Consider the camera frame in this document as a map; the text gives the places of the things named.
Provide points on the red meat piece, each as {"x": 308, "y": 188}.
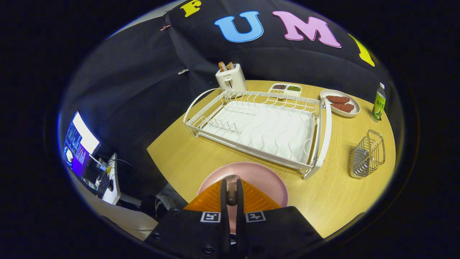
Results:
{"x": 343, "y": 107}
{"x": 337, "y": 99}

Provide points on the toast slice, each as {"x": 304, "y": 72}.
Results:
{"x": 230, "y": 65}
{"x": 222, "y": 66}

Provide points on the white side table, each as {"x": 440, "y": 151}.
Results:
{"x": 114, "y": 187}

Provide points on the computer monitor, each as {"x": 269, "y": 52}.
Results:
{"x": 81, "y": 144}

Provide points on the red cloth clip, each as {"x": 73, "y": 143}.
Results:
{"x": 165, "y": 27}

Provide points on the pink plate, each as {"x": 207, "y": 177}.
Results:
{"x": 266, "y": 180}

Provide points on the silver cloth clip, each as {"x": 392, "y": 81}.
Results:
{"x": 183, "y": 71}

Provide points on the white toaster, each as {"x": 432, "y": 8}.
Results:
{"x": 231, "y": 81}

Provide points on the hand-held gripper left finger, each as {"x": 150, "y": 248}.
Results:
{"x": 194, "y": 233}

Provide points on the cream plate with meat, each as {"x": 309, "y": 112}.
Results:
{"x": 354, "y": 109}

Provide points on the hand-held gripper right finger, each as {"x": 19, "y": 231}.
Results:
{"x": 280, "y": 230}

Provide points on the white divided tray of beans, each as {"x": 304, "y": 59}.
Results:
{"x": 285, "y": 90}

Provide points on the green label drink bottle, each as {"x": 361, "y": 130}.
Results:
{"x": 378, "y": 104}

